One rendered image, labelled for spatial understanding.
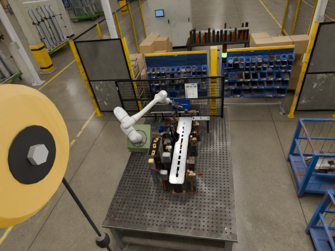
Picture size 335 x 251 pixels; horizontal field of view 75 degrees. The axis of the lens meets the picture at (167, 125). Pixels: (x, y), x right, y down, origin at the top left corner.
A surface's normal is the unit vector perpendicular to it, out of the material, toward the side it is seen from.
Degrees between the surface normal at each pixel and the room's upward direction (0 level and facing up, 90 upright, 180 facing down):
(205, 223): 0
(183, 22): 90
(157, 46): 90
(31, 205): 97
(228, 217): 0
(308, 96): 90
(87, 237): 0
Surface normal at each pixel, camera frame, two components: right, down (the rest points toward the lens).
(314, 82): -0.09, 0.63
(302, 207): -0.12, -0.78
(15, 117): 0.95, -0.14
